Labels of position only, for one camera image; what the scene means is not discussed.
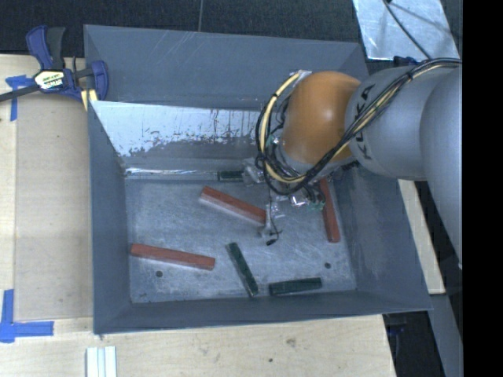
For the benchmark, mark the pale wood board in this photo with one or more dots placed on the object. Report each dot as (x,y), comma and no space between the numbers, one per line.
(51,210)

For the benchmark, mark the red-brown flat block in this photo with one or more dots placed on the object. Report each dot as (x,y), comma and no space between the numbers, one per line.
(173,256)
(331,220)
(232,205)

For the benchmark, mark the grey metal bin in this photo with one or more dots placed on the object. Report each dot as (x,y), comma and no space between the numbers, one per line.
(165,226)

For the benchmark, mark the dark green flat block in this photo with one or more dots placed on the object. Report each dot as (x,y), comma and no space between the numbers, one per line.
(242,269)
(230,176)
(295,286)

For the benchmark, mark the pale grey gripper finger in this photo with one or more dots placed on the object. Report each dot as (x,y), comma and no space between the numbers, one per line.
(272,218)
(253,176)

